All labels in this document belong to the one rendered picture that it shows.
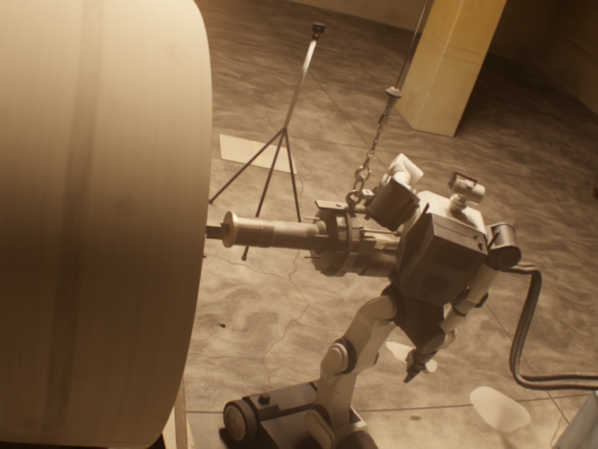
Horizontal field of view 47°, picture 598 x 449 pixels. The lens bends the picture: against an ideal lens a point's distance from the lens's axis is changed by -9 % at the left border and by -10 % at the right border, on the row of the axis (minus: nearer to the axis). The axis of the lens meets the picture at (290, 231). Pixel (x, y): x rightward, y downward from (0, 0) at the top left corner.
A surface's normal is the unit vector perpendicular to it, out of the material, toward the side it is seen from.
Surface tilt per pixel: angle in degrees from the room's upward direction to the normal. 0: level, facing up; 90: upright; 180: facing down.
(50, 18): 15
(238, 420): 90
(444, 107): 90
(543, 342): 0
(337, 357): 90
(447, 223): 6
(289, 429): 0
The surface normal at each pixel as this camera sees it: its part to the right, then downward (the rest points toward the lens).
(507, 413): 0.39, -0.66
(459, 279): -0.16, 0.74
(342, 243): 0.22, 0.14
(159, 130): 0.41, -0.26
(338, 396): 0.58, 0.33
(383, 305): -0.80, 0.07
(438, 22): -0.91, -0.09
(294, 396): 0.29, -0.82
